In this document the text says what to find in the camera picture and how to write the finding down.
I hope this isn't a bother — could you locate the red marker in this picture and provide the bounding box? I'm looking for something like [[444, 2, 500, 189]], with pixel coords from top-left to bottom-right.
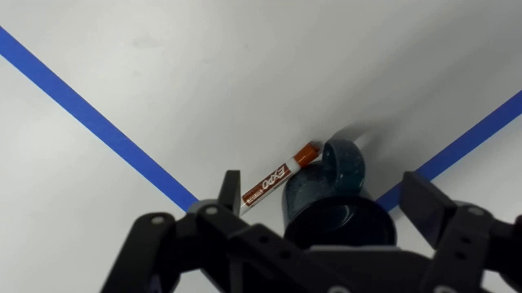
[[240, 140, 325, 217]]

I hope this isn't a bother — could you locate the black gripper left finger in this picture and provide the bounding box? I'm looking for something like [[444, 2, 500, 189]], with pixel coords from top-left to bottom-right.
[[100, 169, 312, 293]]

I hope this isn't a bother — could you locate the long blue tape strip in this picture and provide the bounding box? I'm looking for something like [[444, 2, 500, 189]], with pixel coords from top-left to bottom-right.
[[0, 25, 201, 213], [374, 88, 522, 213]]

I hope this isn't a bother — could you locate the black round bowl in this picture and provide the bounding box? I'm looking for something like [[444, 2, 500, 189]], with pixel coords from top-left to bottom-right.
[[281, 139, 399, 251]]

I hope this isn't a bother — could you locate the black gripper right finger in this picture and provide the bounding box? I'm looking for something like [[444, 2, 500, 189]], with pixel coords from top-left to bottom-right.
[[400, 169, 522, 293]]

